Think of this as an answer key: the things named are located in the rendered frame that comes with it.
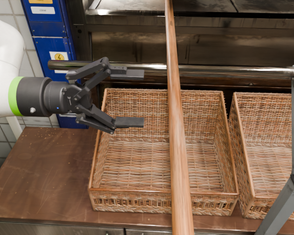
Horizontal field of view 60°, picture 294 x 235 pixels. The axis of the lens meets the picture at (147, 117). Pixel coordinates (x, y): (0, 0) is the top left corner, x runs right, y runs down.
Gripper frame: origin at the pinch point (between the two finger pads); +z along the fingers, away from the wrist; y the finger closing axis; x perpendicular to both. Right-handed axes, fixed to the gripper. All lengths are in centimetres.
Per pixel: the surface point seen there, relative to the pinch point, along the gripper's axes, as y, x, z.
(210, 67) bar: 1.0, -17.5, 19.0
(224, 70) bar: 1.5, -17.0, 22.8
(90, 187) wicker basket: 45.2, -6.1, -18.8
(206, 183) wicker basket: 59, -20, 28
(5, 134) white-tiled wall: 72, -57, -83
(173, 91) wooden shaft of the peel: -2.3, -0.7, 7.8
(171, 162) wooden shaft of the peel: -1.3, 18.9, 6.9
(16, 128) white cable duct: 64, -55, -74
